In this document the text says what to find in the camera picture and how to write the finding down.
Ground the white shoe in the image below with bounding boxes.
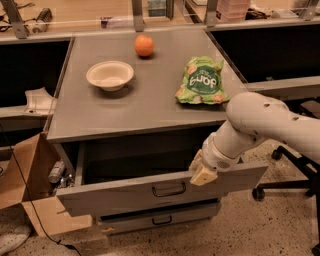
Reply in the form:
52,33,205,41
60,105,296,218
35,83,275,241
0,225,31,256

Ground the grey drawer cabinet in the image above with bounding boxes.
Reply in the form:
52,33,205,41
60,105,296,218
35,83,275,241
45,27,249,236

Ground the grey top drawer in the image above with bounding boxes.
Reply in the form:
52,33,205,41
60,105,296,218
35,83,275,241
57,142,267,217

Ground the grey drawer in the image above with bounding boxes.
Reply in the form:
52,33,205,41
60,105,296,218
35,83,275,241
57,142,267,217
97,199,221,235

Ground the orange fruit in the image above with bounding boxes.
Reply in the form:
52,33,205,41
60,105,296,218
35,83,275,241
134,35,154,57

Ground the white curved plastic part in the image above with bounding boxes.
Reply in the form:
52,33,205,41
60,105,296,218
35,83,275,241
23,87,57,116

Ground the black office chair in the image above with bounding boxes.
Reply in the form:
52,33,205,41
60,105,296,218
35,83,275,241
244,140,319,256

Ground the white paper bowl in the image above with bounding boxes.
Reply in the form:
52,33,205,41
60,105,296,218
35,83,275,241
86,61,134,92

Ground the green chip bag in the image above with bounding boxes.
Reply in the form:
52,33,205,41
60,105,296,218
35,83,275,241
175,56,229,105

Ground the black floor cable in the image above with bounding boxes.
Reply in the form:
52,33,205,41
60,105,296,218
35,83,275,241
0,124,83,256

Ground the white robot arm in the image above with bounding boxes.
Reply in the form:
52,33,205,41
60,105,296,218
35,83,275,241
189,92,320,186

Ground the grey bottom drawer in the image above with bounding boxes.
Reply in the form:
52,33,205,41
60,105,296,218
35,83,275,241
97,199,221,235

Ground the silver can in box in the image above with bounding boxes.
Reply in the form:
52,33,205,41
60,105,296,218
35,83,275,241
48,160,65,184

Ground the brown cardboard box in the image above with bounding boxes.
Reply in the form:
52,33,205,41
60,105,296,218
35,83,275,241
0,133,93,237

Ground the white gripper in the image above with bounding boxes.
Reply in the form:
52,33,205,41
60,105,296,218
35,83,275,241
189,132,240,186

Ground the pink plastic container stack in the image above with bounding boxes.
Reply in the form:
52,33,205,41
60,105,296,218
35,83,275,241
217,0,250,22

